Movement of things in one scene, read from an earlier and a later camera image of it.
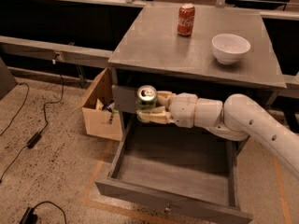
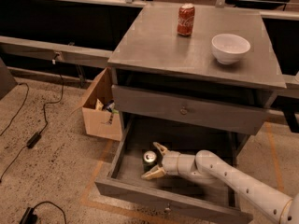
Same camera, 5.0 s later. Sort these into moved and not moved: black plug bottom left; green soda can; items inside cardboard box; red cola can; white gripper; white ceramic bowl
Moved: white gripper; green soda can
Not moved: black plug bottom left; white ceramic bowl; red cola can; items inside cardboard box
